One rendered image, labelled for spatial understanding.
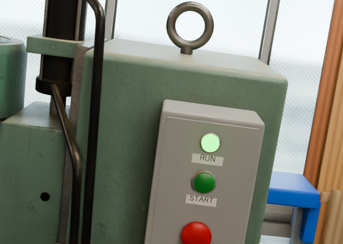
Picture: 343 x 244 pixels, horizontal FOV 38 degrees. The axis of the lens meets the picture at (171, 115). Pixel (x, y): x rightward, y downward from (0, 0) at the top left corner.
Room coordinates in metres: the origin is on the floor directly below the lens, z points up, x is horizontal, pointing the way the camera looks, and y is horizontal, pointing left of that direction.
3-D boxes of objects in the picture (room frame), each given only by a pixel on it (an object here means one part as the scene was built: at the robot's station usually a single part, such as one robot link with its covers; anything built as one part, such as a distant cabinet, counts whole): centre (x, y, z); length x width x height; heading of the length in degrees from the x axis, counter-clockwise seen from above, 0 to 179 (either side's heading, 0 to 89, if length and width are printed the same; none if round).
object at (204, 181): (0.46, -0.04, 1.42); 0.02 x 0.01 x 0.02; 91
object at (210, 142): (0.46, -0.04, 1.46); 0.02 x 0.01 x 0.02; 91
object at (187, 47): (0.63, -0.01, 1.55); 0.06 x 0.02 x 0.06; 91
